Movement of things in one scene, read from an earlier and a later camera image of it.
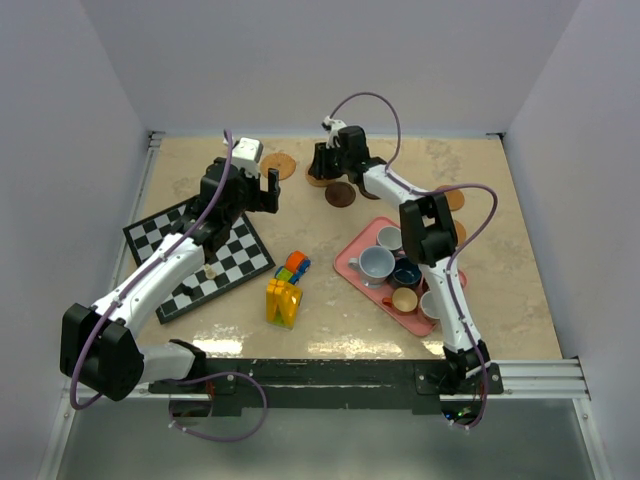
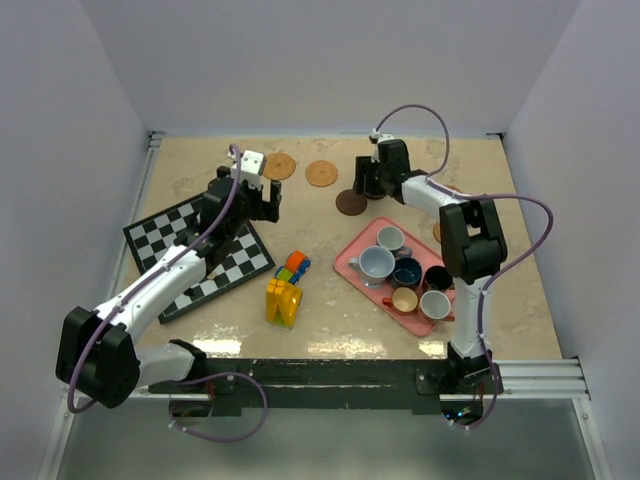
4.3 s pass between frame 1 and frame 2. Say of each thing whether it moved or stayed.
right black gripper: moved
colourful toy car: stayed
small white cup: stayed
